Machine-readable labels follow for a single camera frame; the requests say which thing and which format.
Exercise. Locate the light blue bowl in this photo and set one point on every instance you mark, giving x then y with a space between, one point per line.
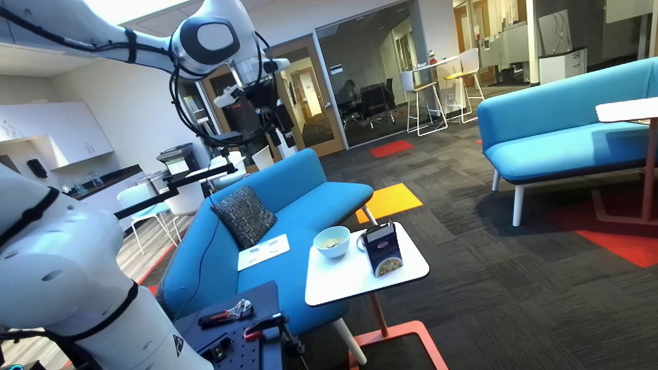
331 245

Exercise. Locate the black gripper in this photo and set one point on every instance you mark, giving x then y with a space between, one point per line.
257 102

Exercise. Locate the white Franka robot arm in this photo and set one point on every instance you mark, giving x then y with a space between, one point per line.
69 273

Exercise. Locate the blue sofa with cushion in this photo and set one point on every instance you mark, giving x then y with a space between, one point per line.
300 198

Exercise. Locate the dark blue cereal box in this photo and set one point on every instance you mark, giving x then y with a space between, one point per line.
382 249

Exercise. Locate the light blue chair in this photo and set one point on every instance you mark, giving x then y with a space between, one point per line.
144 205

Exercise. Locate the wooden framed glass door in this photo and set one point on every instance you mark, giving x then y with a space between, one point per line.
311 94

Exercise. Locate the white wall cabinet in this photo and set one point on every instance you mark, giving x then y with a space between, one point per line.
62 133

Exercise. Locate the white bar stool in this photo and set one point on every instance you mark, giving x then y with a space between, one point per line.
425 102

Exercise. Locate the white paper sheet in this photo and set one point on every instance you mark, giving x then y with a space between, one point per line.
263 251

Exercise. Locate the black desk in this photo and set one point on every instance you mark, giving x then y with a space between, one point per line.
136 196

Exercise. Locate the yellow bar stool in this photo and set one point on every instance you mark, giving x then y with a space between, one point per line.
466 84

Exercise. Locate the white side table orange frame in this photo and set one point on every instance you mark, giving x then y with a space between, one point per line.
628 110
341 273

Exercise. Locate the long blue sofa white legs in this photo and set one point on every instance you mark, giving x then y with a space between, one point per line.
562 145

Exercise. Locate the dark perforated mounting plate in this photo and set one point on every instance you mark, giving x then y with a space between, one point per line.
233 341

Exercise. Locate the grey patterned cushion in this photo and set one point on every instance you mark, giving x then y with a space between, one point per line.
246 215

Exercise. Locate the white storage box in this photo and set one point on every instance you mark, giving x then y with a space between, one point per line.
562 66

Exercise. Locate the grey printer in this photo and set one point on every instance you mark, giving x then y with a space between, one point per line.
177 156

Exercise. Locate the red black bar clamp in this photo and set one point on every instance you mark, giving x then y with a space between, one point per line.
263 327
227 312

